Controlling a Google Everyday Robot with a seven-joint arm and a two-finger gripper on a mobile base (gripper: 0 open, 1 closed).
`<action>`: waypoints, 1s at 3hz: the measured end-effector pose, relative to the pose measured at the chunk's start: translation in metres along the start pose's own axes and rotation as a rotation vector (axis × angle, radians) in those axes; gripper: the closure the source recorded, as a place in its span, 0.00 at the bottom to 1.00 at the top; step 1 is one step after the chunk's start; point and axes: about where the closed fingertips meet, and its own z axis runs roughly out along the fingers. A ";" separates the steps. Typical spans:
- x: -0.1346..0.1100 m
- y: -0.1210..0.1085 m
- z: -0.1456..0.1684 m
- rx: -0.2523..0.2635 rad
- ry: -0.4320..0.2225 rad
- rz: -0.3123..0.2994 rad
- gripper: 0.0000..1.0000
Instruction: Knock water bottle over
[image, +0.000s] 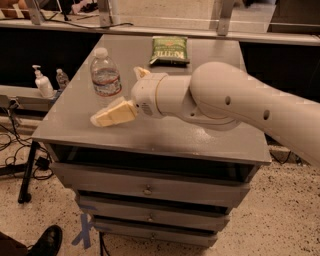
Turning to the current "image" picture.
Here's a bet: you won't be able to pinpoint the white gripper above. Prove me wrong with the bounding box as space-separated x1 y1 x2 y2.
90 67 168 127

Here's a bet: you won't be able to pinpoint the clear water bottle red label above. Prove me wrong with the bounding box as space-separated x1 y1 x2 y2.
90 47 122 107

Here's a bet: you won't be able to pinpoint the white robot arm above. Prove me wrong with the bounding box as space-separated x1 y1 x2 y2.
90 62 320 167

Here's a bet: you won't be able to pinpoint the small clear bottle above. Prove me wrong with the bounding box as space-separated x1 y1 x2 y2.
56 69 69 90

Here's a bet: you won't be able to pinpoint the white pump dispenser bottle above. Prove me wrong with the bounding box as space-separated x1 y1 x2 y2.
32 65 54 98

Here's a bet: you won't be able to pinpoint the green snack bag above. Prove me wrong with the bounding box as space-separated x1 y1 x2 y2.
150 36 190 65

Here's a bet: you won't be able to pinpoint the grey drawer cabinet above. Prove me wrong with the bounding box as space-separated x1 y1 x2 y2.
31 33 273 248

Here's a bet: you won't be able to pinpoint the blue tape mark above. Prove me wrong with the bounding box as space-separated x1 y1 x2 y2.
71 212 98 250

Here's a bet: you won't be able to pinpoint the black table leg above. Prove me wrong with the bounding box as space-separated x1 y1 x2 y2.
18 141 39 204

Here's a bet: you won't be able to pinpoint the black shoe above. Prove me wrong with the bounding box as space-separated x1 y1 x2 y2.
26 225 63 256

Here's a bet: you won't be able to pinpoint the grey metal shelf rail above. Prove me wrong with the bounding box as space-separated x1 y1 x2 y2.
0 0 320 47

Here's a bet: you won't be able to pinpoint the black floor cables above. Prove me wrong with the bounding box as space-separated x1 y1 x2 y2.
0 99 54 181

